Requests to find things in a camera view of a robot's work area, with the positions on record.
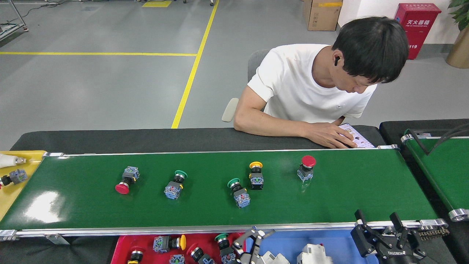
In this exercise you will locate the black earbud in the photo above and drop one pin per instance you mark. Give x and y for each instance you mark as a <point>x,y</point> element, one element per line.
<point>336,60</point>

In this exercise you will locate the person's left forearm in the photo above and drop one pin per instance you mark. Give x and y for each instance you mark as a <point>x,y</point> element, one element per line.
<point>339,120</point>

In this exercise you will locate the metal cart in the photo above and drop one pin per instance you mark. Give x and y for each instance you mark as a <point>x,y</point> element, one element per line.
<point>7,32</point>

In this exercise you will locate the white light bulb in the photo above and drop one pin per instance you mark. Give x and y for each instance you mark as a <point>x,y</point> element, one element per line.
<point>7,160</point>

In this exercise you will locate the person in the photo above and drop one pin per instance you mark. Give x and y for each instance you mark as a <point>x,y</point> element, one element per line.
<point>293,84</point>

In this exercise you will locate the blue plastic bin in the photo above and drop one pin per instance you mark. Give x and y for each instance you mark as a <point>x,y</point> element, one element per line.
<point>342,242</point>

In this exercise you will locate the cardboard box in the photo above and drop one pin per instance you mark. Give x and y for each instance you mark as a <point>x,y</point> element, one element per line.
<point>322,16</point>

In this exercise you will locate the person's right hand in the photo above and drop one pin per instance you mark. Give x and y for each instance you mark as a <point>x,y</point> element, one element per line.
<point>326,134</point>

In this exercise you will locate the red plastic bin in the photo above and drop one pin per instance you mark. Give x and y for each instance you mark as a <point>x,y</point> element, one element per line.
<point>121,253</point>

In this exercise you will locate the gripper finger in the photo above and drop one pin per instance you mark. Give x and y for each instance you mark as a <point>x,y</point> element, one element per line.
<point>249,242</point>
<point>254,257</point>

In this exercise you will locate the grey office chair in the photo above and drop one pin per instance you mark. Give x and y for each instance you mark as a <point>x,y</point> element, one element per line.
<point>254,64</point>

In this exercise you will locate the green conveyor belt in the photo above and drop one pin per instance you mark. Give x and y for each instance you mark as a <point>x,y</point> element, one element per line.
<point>447,172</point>
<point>329,194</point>

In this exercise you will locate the white circuit breaker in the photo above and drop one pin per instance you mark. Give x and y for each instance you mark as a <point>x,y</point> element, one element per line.
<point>273,259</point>
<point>315,255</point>

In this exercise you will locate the red fire extinguisher box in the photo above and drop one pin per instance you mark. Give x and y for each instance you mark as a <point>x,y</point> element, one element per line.
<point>425,33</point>

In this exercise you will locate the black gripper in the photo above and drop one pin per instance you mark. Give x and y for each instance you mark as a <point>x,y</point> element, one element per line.
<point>397,256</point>

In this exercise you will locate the smartphone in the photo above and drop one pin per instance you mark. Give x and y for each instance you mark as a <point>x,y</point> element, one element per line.
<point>362,141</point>

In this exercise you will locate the potted plant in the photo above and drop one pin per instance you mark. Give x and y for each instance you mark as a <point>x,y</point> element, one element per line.
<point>458,51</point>

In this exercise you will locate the yellow tray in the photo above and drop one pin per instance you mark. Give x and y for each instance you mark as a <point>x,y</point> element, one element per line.
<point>14,198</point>

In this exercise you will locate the person's right forearm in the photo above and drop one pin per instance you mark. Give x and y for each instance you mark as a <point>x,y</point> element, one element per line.
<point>271,126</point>

